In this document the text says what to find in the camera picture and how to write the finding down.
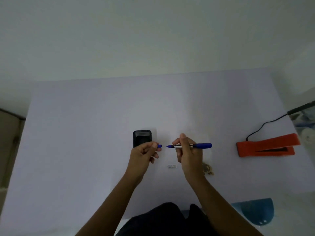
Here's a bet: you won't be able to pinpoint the black box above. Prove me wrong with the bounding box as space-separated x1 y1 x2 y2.
287 100 315 115

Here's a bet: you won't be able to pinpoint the person's left forearm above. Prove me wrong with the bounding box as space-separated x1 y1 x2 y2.
75 172 144 236

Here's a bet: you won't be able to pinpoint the person's right forearm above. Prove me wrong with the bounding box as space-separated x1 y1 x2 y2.
187 177 264 236

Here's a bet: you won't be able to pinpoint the person's black shirt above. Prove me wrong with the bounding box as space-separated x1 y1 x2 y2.
115 202 220 236

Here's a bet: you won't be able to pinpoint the orange heat sealer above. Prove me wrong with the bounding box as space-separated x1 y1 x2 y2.
236 133 301 158

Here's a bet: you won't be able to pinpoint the blue packets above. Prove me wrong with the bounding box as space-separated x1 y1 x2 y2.
293 112 315 128

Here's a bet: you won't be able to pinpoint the black mesh pen holder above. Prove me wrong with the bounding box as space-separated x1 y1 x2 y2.
133 130 152 148

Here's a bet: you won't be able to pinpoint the blue round stool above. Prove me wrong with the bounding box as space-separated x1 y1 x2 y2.
231 198 275 226

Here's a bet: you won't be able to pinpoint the black power cable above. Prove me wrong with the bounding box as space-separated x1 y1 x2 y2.
246 113 289 142

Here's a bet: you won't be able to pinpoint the person's left hand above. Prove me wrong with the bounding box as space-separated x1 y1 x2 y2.
125 142 162 187

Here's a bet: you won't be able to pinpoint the white tape roll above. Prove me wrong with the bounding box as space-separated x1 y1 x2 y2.
301 129 315 147

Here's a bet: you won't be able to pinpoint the person's right hand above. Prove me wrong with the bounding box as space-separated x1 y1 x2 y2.
171 133 206 185

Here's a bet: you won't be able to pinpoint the blue pen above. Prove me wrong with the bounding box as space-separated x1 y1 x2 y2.
166 143 213 149

